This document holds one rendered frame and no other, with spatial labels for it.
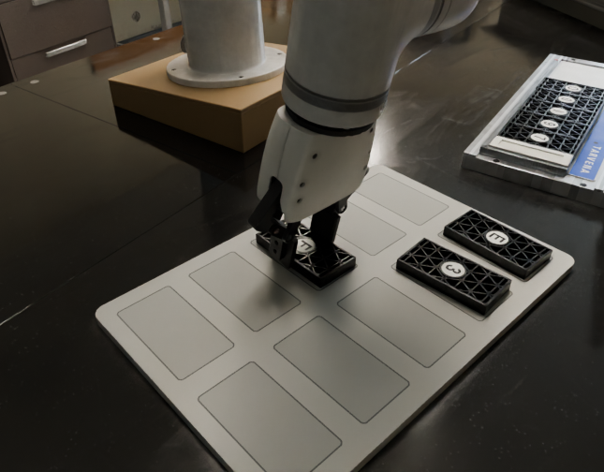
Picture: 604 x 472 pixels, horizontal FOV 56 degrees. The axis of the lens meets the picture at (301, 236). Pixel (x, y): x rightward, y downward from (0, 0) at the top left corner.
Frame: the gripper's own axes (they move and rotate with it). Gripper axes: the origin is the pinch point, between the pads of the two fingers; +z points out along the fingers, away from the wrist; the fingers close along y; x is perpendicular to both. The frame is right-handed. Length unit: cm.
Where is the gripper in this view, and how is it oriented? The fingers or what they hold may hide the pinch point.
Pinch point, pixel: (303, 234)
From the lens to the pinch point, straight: 57.3
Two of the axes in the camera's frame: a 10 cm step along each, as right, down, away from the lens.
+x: 6.6, 6.0, -4.5
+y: -7.3, 4.1, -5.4
